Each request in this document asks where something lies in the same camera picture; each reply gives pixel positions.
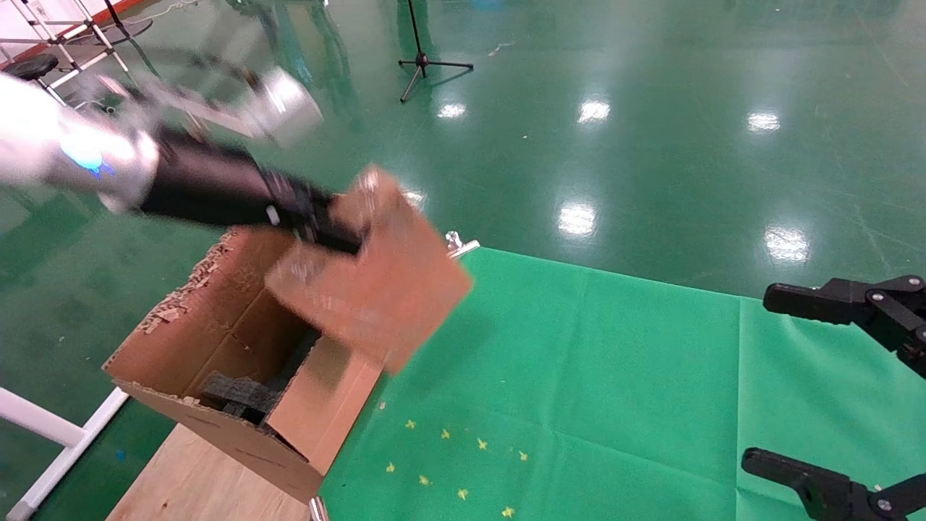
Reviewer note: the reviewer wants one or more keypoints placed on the black tripod stand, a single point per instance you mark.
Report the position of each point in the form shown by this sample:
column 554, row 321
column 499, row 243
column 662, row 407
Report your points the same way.
column 422, row 61

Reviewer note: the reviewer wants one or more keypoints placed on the silver metal clamp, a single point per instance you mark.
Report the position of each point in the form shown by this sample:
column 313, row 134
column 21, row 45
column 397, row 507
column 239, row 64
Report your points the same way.
column 318, row 510
column 457, row 242

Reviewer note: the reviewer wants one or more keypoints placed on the green table cloth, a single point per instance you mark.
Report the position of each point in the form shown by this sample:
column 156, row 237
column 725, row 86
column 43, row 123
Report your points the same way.
column 615, row 398

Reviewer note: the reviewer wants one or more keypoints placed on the black foam padding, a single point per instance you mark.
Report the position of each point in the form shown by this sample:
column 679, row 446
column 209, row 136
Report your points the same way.
column 242, row 394

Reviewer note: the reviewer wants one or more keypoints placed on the large open cardboard carton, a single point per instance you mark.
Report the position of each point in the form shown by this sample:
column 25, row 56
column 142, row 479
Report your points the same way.
column 210, row 340

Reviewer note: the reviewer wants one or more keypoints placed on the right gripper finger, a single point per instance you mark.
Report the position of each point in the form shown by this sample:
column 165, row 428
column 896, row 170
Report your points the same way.
column 817, row 486
column 861, row 304

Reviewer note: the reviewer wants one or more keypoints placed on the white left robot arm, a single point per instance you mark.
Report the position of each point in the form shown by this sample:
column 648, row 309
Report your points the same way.
column 43, row 137

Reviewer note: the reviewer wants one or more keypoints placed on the black round stool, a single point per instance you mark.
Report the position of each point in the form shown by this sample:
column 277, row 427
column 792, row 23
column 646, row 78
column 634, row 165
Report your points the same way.
column 30, row 66

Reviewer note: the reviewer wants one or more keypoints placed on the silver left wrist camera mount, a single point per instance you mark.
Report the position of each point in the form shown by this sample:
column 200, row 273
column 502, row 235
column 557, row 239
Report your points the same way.
column 286, row 105

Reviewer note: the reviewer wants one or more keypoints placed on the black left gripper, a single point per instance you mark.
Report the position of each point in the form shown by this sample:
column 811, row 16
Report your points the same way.
column 217, row 184

